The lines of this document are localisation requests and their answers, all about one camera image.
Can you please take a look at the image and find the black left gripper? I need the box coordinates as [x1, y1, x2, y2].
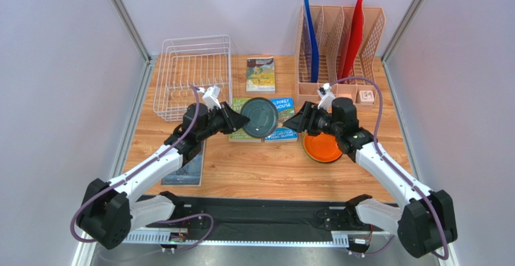
[197, 101, 250, 142]

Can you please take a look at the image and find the dark brown plate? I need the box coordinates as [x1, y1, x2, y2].
[240, 97, 279, 138]

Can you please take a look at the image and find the orange plate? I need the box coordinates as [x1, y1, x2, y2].
[302, 134, 343, 163]

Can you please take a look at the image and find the green plate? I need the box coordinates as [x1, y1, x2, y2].
[302, 143, 319, 162]

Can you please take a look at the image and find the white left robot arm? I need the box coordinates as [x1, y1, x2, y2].
[70, 102, 250, 250]

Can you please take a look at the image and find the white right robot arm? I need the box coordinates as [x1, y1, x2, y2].
[283, 97, 458, 259]

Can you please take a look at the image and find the green 65-storey treehouse book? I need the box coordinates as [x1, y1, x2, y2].
[228, 98, 262, 143]

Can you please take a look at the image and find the blue 26-storey treehouse book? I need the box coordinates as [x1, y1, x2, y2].
[264, 97, 298, 143]

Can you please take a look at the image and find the small yellow cover book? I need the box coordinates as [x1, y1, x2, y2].
[245, 56, 276, 94]

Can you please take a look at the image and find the small white patterned box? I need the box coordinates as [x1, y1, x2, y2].
[357, 90, 375, 105]

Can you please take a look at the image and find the nineteen eighty-four book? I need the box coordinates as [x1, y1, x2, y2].
[160, 141, 206, 186]

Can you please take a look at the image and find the blue folder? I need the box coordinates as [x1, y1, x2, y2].
[303, 0, 319, 83]

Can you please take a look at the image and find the red folder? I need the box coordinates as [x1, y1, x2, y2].
[337, 0, 364, 79]

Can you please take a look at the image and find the pink plastic file organizer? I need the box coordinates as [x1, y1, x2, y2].
[294, 5, 386, 109]

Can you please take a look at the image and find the black base mat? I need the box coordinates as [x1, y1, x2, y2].
[137, 195, 397, 242]

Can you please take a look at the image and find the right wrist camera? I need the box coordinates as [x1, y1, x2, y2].
[317, 83, 335, 111]

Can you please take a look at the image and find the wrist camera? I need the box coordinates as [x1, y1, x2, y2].
[197, 85, 221, 109]
[317, 83, 335, 111]

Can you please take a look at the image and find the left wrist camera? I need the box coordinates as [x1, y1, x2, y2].
[197, 85, 221, 109]

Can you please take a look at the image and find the white wire dish rack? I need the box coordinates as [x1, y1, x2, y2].
[153, 34, 233, 122]

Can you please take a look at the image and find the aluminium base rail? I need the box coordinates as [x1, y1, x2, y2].
[72, 207, 459, 255]

